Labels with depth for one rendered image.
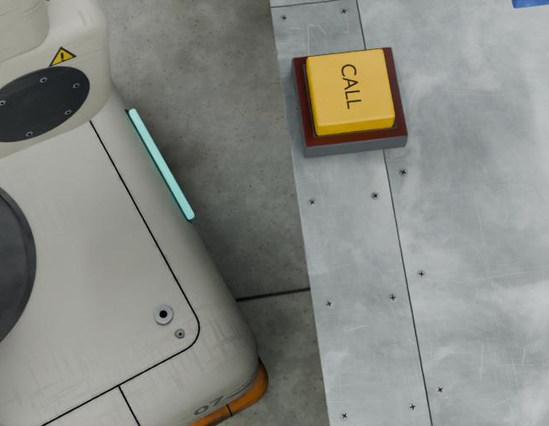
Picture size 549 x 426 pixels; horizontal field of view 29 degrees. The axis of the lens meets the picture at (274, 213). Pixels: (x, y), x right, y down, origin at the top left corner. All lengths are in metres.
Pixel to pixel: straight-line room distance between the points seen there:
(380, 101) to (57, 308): 0.66
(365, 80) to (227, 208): 0.88
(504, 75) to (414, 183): 0.12
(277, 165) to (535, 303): 0.95
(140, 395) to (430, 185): 0.60
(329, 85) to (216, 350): 0.58
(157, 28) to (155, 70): 0.08
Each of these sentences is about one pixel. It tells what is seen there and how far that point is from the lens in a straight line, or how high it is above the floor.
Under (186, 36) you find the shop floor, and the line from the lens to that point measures 1.82.
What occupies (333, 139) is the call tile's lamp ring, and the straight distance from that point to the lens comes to 0.81.
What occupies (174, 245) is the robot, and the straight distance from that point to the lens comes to 1.36.
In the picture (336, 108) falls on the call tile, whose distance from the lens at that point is 0.81.
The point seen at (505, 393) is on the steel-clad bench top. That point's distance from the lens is 0.79.
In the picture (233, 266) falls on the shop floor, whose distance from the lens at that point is 1.64.
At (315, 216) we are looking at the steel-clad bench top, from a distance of 0.81.
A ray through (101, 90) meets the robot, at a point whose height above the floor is 0.70.
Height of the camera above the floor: 1.55
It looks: 69 degrees down
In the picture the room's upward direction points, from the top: 2 degrees counter-clockwise
